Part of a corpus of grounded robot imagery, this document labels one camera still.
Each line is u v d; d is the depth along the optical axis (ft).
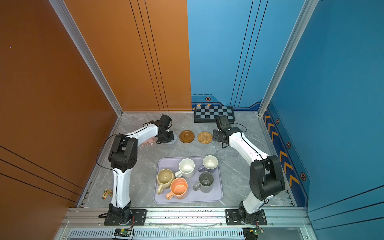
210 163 3.00
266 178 1.55
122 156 1.87
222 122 2.28
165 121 2.79
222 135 2.11
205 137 3.44
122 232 2.37
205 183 2.75
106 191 2.65
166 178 2.79
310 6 2.27
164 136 2.85
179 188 2.66
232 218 2.38
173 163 3.09
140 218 2.40
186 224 2.39
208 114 3.80
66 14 2.34
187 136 3.46
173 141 3.21
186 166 2.92
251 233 2.31
